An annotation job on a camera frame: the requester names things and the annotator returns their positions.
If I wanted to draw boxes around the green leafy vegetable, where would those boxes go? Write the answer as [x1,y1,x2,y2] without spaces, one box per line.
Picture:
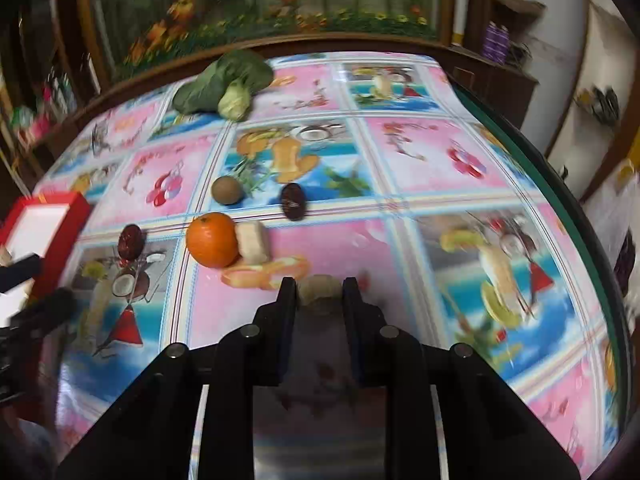
[172,50,274,122]

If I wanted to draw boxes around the flower painting glass panel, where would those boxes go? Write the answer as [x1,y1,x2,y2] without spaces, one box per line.
[78,0,454,82]

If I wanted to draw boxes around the large orange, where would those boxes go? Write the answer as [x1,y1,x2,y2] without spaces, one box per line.
[186,212,240,269]

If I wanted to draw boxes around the purple bottle pair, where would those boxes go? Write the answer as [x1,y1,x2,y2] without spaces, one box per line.
[482,22,510,64]

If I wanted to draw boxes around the colourful fruit print tablecloth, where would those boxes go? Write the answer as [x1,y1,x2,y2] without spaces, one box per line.
[37,52,627,478]

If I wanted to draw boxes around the dark red date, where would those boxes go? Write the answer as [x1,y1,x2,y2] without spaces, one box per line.
[117,224,145,261]

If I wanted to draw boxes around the beige block beside orange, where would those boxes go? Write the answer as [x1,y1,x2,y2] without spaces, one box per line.
[235,221,270,266]

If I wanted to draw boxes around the shoes on shelf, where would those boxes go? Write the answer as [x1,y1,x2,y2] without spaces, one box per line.
[575,86,620,127]

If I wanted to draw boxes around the red white tray box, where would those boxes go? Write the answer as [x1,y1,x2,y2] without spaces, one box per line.
[1,192,92,327]

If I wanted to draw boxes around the bottles on left shelf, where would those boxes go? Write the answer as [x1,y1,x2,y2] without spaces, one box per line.
[11,70,77,150]

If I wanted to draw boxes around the brown kiwi near vegetable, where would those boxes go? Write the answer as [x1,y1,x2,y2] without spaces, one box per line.
[210,176,244,206]

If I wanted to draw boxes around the dark plum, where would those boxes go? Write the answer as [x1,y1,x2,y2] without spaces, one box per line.
[280,182,307,221]

